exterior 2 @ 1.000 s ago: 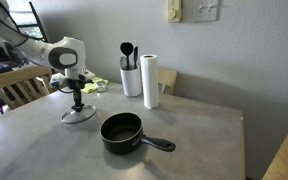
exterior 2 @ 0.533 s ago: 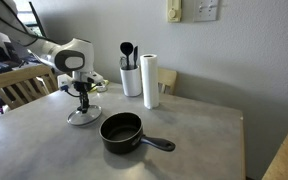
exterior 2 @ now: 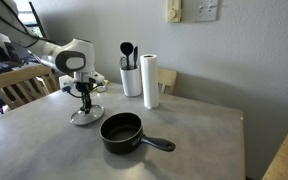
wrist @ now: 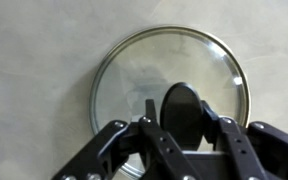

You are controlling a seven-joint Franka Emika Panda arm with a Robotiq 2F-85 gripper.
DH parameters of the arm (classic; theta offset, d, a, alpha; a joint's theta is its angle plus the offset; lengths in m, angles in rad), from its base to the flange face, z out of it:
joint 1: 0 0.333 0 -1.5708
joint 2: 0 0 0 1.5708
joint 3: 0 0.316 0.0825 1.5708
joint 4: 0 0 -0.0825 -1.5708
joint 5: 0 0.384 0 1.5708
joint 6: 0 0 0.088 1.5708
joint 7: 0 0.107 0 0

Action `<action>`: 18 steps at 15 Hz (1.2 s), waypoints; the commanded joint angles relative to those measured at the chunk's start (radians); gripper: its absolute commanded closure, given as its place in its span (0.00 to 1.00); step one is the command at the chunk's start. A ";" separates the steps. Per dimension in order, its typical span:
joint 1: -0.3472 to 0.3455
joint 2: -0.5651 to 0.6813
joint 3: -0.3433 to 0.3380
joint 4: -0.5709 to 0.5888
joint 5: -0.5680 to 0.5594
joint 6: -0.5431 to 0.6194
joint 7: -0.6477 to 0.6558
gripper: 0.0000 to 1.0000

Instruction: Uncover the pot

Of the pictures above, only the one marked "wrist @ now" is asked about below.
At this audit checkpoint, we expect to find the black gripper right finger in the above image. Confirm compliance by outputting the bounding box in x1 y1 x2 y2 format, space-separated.
200 99 288 180

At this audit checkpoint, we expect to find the glass lid with black knob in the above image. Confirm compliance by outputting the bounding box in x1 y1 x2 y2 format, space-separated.
89 24 252 179

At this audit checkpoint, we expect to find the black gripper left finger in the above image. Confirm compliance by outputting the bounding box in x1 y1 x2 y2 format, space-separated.
52 98 202 180

